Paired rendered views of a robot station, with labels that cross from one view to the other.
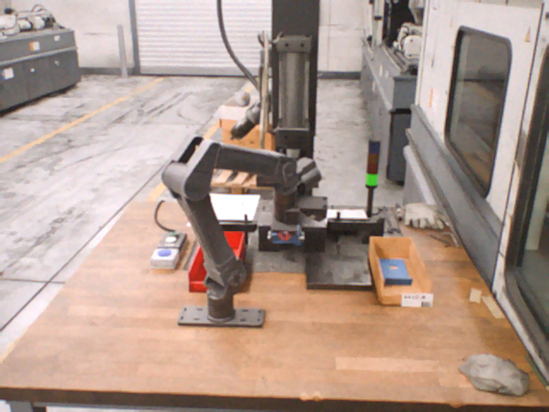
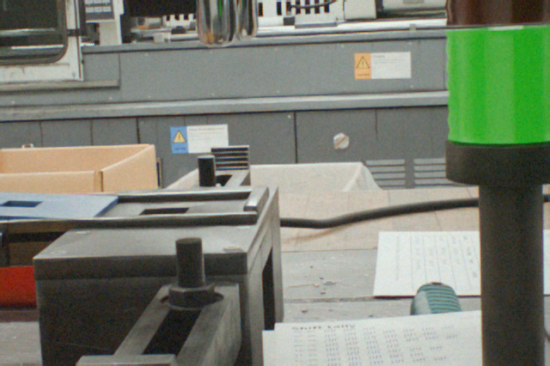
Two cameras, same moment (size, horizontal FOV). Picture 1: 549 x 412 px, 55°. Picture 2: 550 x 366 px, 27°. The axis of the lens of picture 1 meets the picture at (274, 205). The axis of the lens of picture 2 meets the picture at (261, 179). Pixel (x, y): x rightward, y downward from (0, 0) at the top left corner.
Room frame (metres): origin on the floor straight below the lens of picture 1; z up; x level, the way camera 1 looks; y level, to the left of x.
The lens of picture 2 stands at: (1.52, -0.67, 1.09)
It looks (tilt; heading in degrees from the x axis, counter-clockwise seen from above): 8 degrees down; 92
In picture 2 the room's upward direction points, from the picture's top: 3 degrees counter-clockwise
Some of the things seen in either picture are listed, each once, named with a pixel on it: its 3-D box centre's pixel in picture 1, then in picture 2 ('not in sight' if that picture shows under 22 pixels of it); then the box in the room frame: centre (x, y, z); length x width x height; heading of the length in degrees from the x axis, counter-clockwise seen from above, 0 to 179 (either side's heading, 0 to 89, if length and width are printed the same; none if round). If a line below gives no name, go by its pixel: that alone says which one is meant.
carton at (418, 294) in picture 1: (398, 270); not in sight; (1.23, -0.33, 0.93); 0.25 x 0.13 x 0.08; 177
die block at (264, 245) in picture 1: (292, 233); (178, 301); (1.44, -0.05, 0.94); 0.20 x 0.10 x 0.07; 87
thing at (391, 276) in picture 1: (395, 268); not in sight; (1.26, -0.33, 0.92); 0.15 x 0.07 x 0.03; 176
